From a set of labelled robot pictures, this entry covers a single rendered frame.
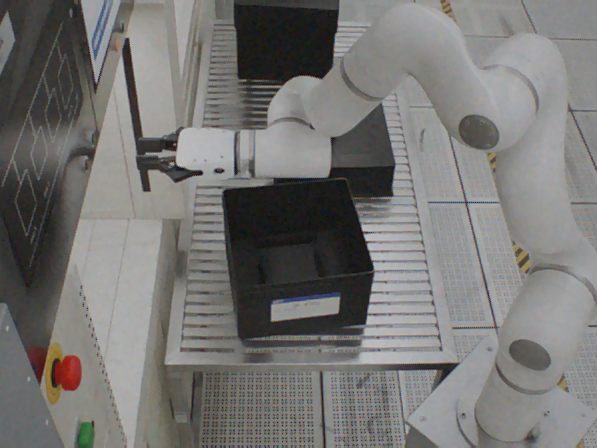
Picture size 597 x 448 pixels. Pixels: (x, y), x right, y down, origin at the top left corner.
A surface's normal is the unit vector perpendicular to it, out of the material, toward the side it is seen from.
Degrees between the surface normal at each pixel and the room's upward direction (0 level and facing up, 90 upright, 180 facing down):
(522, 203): 85
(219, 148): 4
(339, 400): 0
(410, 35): 57
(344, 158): 0
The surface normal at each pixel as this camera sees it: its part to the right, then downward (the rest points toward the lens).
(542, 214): 0.00, 0.55
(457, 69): -0.77, -0.25
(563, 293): 0.15, -0.63
